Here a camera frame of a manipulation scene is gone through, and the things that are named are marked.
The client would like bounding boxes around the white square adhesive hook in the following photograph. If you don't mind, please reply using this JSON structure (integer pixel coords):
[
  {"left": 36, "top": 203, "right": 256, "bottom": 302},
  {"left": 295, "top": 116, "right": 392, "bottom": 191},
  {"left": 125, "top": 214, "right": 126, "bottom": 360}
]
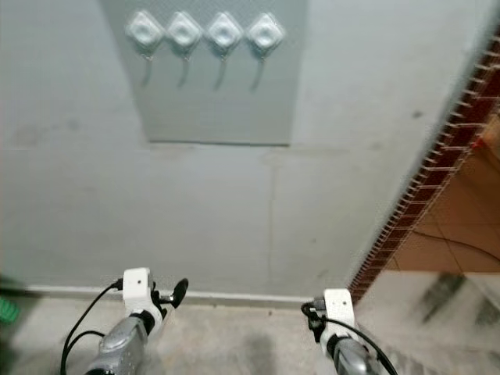
[
  {"left": 125, "top": 9, "right": 166, "bottom": 59},
  {"left": 205, "top": 11, "right": 247, "bottom": 61},
  {"left": 166, "top": 10, "right": 206, "bottom": 60},
  {"left": 245, "top": 12, "right": 288, "bottom": 63}
]

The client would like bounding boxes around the green plastic stool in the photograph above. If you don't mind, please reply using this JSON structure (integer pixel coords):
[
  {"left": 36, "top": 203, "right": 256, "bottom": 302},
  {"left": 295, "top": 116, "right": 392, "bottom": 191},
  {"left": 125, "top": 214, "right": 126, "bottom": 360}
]
[{"left": 0, "top": 295, "right": 21, "bottom": 327}]

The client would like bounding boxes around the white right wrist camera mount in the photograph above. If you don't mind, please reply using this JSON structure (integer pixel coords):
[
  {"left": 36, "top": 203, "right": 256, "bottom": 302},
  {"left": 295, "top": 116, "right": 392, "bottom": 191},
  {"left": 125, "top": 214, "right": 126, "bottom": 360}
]
[{"left": 322, "top": 288, "right": 358, "bottom": 341}]

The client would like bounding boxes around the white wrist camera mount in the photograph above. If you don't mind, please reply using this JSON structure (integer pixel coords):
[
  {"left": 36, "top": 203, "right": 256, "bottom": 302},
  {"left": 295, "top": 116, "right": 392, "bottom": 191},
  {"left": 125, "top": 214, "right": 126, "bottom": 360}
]
[
  {"left": 123, "top": 267, "right": 158, "bottom": 316},
  {"left": 322, "top": 288, "right": 358, "bottom": 341}
]

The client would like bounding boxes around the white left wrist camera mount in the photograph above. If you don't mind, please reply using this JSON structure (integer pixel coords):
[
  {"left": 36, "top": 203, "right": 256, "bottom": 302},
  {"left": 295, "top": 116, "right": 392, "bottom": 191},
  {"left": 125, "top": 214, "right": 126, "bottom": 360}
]
[{"left": 123, "top": 267, "right": 158, "bottom": 316}]

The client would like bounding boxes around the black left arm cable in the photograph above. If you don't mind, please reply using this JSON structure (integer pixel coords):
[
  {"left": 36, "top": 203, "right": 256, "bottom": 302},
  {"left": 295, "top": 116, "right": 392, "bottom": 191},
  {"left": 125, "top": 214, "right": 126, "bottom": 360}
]
[{"left": 60, "top": 280, "right": 126, "bottom": 375}]

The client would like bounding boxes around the grey wall panel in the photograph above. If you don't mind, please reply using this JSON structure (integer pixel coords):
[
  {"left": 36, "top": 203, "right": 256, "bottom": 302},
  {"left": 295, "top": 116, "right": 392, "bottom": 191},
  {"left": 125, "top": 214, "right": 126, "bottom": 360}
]
[{"left": 98, "top": 0, "right": 310, "bottom": 147}]

